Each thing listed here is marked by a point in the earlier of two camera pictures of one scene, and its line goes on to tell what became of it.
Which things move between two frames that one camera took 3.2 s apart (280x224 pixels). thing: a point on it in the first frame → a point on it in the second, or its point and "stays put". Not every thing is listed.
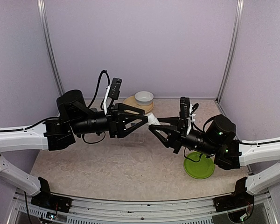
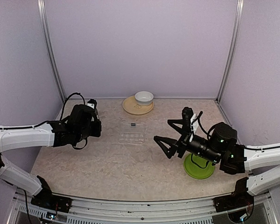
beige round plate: x=131 y=101 stays put
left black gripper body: x=113 y=124 → x=96 y=132
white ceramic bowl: x=143 y=98 stays put
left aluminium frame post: x=45 y=29 stays put
